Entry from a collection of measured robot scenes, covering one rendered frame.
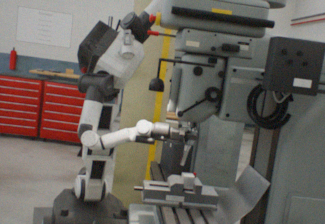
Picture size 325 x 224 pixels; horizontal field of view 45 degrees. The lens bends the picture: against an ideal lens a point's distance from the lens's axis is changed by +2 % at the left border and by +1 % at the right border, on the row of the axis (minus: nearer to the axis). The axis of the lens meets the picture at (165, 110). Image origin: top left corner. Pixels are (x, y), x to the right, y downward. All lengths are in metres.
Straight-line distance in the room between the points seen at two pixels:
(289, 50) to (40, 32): 9.79
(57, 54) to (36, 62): 0.59
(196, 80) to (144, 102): 1.85
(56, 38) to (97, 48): 8.95
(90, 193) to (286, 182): 1.25
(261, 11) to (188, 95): 0.48
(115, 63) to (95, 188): 0.90
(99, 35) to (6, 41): 9.22
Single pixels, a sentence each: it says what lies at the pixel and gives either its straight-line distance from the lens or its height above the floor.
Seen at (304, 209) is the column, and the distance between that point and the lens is 1.93.
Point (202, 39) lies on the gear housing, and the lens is 1.74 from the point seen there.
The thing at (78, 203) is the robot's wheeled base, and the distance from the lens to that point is 2.72.
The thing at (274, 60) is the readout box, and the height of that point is 1.63.
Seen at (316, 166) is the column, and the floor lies 1.20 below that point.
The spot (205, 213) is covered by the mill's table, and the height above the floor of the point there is 0.93.
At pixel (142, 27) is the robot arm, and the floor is 1.74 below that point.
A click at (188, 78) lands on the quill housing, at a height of 1.51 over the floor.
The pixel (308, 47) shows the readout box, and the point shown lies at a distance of 1.61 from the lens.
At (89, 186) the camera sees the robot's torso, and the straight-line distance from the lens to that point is 2.53.
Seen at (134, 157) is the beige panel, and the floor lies 0.65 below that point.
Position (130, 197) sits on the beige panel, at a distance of 3.79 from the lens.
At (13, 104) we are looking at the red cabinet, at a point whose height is 0.56.
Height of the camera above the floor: 1.58
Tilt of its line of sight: 7 degrees down
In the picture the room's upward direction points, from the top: 8 degrees clockwise
